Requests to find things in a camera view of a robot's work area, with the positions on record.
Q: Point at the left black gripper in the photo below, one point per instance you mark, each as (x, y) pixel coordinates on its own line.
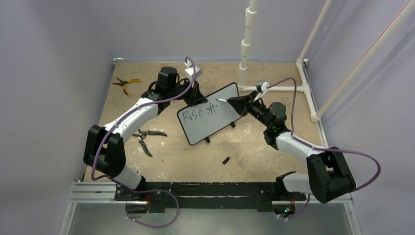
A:
(195, 98)

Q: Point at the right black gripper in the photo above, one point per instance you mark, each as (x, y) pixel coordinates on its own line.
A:
(242, 104)

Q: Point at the small black-framed whiteboard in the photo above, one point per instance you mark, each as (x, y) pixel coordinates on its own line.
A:
(201, 121)

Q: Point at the black marker cap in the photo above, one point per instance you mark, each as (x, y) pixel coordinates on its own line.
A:
(225, 160)

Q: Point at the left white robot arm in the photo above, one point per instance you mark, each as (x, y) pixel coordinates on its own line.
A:
(105, 150)

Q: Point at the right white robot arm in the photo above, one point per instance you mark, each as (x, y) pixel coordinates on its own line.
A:
(328, 175)

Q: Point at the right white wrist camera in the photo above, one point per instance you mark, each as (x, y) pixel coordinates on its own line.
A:
(262, 88)

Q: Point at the black handled pliers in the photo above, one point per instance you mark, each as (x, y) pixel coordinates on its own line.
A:
(142, 135)

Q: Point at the yellow handled pliers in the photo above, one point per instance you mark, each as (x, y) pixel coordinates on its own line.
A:
(123, 83)

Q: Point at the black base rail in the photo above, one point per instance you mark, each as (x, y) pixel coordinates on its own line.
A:
(259, 196)

